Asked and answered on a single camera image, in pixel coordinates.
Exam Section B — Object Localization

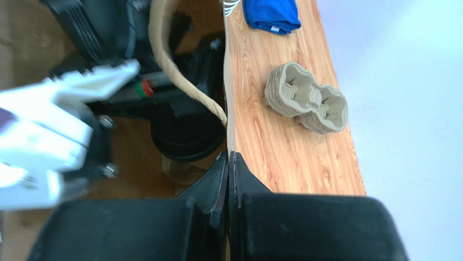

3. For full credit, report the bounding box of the black cup lid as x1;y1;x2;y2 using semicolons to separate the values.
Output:
150;110;226;163

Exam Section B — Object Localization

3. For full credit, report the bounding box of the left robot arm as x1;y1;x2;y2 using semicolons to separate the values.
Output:
43;1;227;125

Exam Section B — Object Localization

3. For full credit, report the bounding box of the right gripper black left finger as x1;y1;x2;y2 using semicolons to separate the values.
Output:
28;152;228;260

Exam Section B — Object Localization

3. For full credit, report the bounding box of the paper coffee cup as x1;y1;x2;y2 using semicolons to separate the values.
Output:
161;154;207;185

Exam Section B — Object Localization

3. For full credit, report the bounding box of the brown paper bag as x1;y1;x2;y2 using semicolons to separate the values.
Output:
1;1;217;260

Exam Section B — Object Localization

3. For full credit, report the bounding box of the blue folded cloth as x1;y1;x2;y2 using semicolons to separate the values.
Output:
242;0;301;35

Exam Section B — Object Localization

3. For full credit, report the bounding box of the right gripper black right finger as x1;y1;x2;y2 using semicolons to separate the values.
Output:
229;152;409;260

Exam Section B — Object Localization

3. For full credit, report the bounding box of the stack of paper cups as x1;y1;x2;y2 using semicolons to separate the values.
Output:
222;0;241;17

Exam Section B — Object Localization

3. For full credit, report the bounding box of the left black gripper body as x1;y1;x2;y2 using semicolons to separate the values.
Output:
88;36;224;120

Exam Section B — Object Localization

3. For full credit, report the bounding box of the cardboard cup carrier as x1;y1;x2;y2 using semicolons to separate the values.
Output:
263;61;348;135

